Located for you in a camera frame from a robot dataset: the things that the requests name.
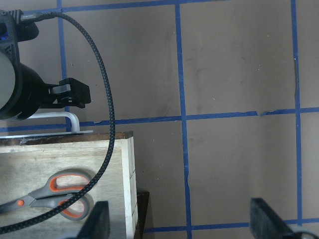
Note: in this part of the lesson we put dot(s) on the dark wooden drawer cabinet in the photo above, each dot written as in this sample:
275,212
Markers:
142,211

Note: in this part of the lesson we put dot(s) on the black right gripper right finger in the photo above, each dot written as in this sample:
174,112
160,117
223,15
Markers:
265,222

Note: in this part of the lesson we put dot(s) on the light wooden drawer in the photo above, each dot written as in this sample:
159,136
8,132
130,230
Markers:
57,227

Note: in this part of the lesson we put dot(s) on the grey orange scissors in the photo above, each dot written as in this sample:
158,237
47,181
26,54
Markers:
57,193

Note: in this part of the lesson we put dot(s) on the brown paper table mat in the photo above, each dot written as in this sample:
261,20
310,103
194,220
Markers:
223,99

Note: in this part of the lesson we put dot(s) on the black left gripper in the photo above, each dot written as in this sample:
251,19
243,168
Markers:
22,91

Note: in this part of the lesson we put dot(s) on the white drawer handle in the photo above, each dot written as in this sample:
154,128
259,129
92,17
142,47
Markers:
75,125

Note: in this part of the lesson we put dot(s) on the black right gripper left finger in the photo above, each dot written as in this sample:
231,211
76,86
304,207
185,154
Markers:
97,226

